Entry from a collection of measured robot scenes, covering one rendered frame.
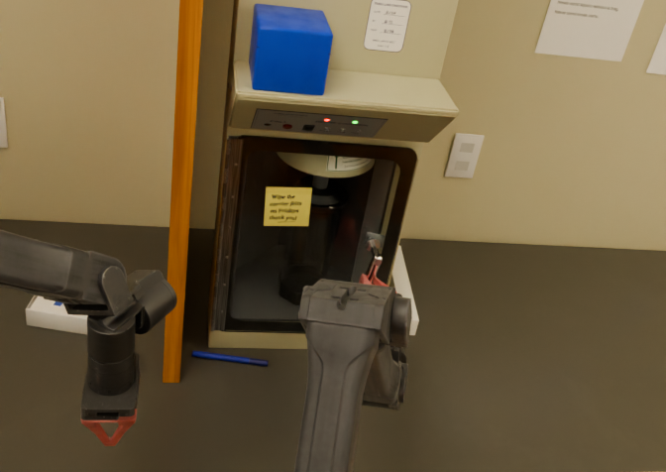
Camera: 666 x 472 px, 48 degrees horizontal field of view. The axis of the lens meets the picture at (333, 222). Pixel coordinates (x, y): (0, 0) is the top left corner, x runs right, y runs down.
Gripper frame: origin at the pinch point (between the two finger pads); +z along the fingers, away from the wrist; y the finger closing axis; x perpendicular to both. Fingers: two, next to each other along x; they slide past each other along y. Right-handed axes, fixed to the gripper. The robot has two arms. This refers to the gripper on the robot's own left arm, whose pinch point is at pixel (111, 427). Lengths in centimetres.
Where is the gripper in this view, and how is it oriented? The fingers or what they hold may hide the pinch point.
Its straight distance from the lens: 110.8
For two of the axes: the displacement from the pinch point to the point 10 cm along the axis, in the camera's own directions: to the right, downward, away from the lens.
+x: -9.8, -0.5, -2.0
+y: -1.4, -5.5, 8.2
